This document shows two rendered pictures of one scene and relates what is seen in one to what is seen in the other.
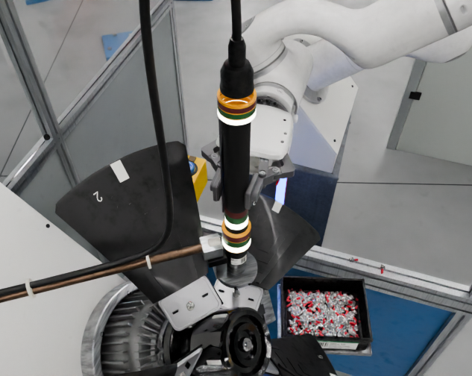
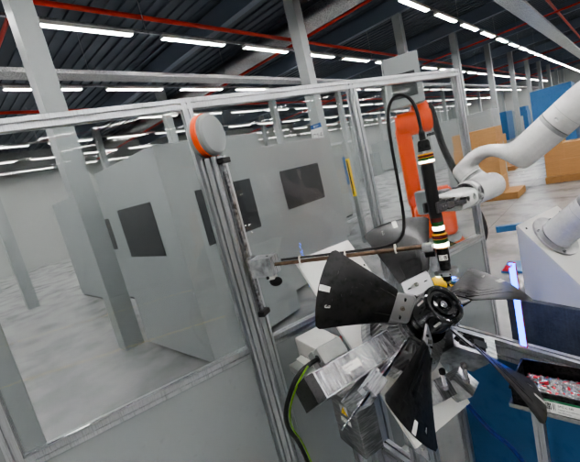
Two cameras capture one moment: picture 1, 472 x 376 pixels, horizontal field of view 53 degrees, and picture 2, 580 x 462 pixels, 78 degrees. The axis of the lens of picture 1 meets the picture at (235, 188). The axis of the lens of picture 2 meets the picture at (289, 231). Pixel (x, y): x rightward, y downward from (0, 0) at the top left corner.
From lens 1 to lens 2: 0.81 m
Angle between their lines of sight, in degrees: 54
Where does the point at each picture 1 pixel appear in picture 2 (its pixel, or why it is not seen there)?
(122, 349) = not seen: hidden behind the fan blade
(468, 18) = (562, 122)
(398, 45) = (530, 146)
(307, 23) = (482, 149)
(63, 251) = not seen: hidden behind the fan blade
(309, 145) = (559, 283)
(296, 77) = (485, 180)
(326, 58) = (561, 219)
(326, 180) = not seen: outside the picture
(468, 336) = not seen: outside the picture
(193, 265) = (421, 264)
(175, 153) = (422, 220)
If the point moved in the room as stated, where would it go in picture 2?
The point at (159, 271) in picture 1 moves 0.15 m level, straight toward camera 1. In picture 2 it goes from (403, 267) to (398, 284)
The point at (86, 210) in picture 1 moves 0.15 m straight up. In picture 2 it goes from (377, 237) to (367, 195)
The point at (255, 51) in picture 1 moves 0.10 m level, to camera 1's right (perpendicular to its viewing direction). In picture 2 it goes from (462, 170) to (496, 163)
